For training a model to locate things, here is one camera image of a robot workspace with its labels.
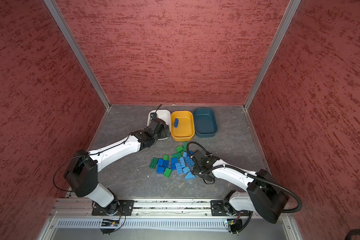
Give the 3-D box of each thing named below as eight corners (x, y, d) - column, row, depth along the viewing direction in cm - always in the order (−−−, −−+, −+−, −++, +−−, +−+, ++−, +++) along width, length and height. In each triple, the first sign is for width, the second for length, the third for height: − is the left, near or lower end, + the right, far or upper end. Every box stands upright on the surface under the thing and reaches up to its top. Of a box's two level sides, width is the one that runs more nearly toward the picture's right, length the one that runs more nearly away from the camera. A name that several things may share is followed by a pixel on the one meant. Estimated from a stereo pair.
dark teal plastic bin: (194, 138, 104) (195, 133, 99) (193, 113, 119) (193, 108, 114) (217, 138, 104) (218, 133, 99) (212, 113, 119) (214, 108, 115)
